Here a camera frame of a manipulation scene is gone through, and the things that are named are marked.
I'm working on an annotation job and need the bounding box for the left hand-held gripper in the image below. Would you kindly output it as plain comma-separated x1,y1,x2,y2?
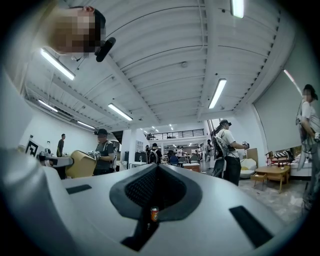
24,139,75,168

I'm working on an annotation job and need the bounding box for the wooden coffee table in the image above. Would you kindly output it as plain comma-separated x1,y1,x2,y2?
250,164,291,194

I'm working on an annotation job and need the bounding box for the black head-worn camera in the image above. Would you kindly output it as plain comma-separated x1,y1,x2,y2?
94,36,117,63

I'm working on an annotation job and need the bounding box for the person's head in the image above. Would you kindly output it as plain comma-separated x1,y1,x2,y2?
48,5,107,60

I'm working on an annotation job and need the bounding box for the cardboard box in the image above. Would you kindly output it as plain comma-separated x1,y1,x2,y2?
246,147,259,162

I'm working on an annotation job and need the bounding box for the beige chair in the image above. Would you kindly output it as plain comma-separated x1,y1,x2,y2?
65,149,98,179

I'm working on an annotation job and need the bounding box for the white armchair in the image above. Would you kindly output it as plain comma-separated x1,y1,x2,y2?
239,157,258,179

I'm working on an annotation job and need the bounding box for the black balcony railing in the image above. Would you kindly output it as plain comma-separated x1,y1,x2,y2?
146,128,205,141

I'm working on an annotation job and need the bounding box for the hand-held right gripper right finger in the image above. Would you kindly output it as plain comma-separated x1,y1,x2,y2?
136,163,285,256

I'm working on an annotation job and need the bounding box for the long ceiling light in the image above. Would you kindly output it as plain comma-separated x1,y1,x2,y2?
229,0,245,19
283,69,303,96
107,102,134,122
39,48,76,81
76,120,96,130
208,78,228,110
37,99,59,113

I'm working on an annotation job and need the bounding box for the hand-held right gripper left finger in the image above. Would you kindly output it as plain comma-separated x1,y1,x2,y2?
61,163,160,256

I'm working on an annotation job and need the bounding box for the red metal rack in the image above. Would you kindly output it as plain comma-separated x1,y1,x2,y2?
265,149,295,168

